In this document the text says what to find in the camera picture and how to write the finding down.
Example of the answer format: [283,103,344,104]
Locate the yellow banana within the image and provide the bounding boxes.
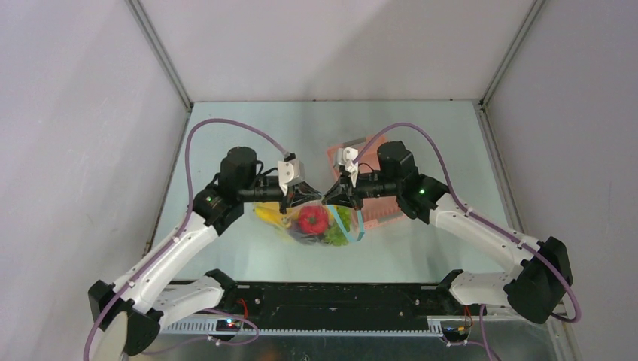
[254,202,298,229]

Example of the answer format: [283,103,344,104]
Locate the red tomato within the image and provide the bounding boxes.
[297,205,330,235]

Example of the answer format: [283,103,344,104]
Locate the clear zip top bag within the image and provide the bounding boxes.
[253,201,365,247]

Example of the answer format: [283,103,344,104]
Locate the green grapes bunch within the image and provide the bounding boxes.
[324,206,351,246]

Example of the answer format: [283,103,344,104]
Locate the dark purple eggplant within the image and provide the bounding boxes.
[287,223,324,245]

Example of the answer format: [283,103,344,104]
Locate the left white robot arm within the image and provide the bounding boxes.
[84,147,321,360]

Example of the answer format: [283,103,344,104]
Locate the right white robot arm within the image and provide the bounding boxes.
[323,141,573,324]

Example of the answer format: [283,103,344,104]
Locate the pink plastic basket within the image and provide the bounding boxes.
[326,135,405,230]

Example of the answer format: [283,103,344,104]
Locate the left circuit board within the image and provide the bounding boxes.
[215,318,244,333]

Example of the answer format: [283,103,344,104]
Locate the circuit board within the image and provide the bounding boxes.
[441,326,472,347]
[215,318,244,333]

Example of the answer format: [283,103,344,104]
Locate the right circuit board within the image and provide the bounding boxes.
[441,326,472,347]

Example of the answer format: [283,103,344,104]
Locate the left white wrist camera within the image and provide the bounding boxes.
[277,153,305,195]

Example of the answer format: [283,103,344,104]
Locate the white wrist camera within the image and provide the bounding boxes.
[277,153,305,195]
[334,147,359,187]

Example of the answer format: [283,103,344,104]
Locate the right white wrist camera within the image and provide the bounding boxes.
[334,147,359,187]

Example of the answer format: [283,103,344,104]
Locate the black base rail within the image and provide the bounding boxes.
[216,281,479,332]

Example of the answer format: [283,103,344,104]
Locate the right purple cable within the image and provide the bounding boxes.
[354,123,582,361]

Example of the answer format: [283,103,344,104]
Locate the purple cable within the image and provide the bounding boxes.
[82,118,295,361]
[354,123,582,361]

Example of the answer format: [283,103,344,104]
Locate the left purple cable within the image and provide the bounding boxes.
[82,118,295,361]

